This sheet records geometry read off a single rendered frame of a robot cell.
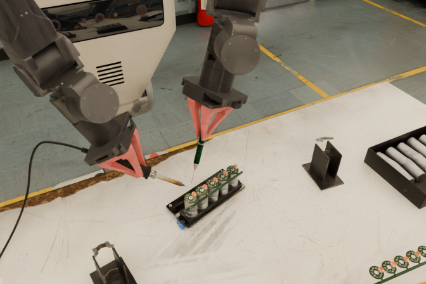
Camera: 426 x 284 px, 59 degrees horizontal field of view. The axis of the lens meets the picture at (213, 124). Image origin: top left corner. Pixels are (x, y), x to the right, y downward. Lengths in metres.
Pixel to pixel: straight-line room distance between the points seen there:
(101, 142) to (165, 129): 1.58
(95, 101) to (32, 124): 1.93
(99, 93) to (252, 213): 0.41
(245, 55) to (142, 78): 0.49
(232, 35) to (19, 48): 0.28
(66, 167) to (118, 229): 1.33
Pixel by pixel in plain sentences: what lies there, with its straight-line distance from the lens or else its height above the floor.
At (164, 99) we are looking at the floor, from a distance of 2.45.
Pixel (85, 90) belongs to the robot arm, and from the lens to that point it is 0.54.
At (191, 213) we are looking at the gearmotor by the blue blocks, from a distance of 0.75.
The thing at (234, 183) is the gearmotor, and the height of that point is 0.78.
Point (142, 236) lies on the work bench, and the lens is 0.76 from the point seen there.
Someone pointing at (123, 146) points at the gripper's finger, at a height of 0.96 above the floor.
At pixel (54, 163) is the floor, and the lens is 2.14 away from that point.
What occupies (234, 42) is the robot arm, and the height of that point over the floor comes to 1.14.
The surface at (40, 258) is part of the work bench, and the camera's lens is 0.79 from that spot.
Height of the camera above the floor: 1.36
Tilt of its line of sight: 38 degrees down
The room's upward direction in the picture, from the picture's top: straight up
